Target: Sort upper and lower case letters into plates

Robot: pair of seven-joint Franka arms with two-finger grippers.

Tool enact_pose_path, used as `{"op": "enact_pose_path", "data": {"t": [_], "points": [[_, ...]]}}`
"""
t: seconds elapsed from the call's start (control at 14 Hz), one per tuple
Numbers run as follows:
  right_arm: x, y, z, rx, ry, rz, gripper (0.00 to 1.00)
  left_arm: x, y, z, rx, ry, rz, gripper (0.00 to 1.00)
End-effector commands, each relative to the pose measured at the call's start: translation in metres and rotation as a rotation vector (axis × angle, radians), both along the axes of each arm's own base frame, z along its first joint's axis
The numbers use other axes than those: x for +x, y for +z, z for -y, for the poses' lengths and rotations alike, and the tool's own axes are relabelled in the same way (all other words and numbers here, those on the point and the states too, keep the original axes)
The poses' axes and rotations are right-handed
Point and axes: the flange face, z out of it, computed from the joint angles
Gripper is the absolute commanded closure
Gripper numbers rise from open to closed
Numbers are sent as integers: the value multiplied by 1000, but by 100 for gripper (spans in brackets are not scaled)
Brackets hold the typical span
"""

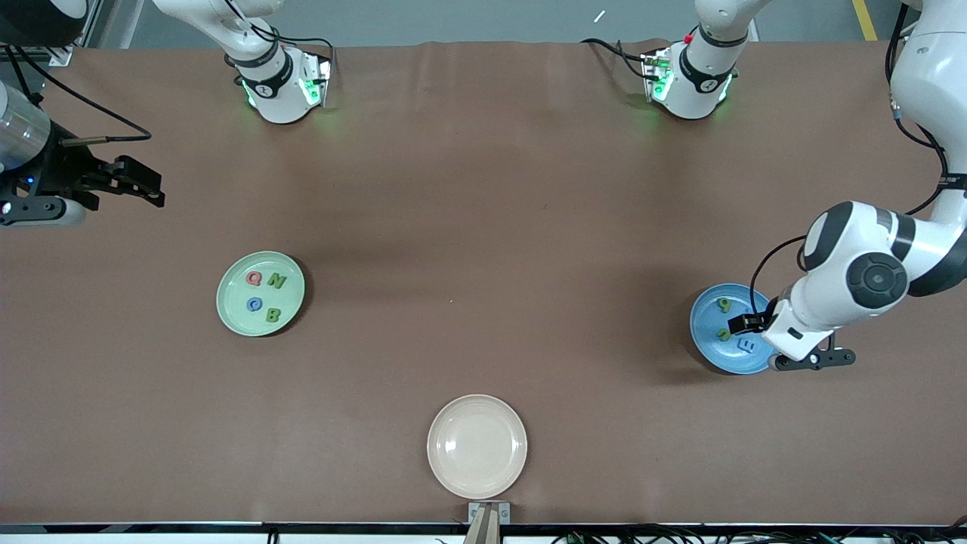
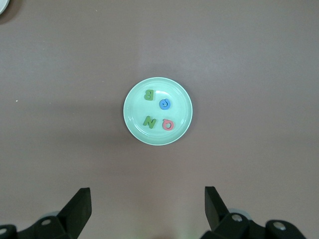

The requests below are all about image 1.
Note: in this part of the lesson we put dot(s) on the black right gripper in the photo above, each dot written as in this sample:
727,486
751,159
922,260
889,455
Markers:
59,171

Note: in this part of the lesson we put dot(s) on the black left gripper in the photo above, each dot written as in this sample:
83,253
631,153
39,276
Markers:
758,320

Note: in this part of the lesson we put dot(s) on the green lowercase letter q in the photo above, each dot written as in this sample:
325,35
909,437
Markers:
725,304

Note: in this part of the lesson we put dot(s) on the blue lowercase letter m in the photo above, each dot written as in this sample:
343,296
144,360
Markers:
746,347

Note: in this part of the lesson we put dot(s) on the pink capital letter Q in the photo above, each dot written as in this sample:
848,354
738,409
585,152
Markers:
249,279

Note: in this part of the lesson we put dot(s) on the blue capital letter G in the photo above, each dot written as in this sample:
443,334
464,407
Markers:
250,304

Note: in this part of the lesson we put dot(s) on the green capital letter N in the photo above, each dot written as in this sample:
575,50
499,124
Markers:
277,281

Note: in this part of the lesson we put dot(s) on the green capital letter B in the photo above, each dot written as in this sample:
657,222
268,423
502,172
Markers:
273,316

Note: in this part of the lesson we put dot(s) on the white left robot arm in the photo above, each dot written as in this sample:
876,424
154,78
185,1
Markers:
869,279

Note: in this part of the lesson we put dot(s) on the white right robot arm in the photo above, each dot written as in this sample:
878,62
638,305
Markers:
276,91

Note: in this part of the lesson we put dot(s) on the blue plate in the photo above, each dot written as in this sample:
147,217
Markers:
706,340

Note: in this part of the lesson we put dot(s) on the light green plate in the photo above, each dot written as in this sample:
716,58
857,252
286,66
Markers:
234,310

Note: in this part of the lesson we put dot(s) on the brown table mat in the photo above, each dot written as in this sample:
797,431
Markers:
483,189

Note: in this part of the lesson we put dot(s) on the beige plate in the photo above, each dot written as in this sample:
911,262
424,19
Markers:
477,446

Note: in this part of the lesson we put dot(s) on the aluminium frame profile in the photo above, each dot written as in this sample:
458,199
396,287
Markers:
54,55

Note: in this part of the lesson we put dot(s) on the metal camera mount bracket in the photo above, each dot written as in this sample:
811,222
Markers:
487,521

